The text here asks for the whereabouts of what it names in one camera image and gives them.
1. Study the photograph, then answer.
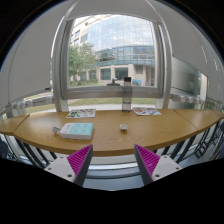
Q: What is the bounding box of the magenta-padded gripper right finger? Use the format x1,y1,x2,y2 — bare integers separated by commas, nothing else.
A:
133,143,184,186

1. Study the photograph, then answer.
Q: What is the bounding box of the white and mint power strip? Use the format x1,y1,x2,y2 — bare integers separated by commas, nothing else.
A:
59,122,95,141

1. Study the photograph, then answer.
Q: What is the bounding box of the white wall socket rail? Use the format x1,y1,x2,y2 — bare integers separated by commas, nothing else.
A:
4,94,56,118
169,94,224,111

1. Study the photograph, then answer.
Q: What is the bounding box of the wide grey roller blind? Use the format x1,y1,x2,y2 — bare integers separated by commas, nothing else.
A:
64,0,158,23

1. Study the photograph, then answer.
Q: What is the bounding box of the green tree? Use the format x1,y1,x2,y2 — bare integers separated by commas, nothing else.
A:
68,43,98,83

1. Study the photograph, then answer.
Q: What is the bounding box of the grey window frame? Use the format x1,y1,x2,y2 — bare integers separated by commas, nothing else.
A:
51,13,173,113

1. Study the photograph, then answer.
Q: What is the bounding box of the clear bottle with black cap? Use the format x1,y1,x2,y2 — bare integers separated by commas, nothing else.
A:
121,76,134,113

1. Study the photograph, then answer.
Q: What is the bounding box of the sticker sheet with green stickers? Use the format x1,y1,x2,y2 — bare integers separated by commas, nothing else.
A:
65,108,97,120

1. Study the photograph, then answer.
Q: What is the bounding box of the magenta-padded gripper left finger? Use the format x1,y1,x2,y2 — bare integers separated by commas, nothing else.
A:
44,143,95,187

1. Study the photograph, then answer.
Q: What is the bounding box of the glass office building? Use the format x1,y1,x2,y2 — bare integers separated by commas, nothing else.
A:
70,14,156,86

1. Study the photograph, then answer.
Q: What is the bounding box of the sticker sheet with red sticker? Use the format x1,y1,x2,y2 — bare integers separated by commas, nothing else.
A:
132,106,163,117

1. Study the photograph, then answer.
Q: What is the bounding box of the side window glass pane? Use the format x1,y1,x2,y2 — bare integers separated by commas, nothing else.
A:
171,56,203,98

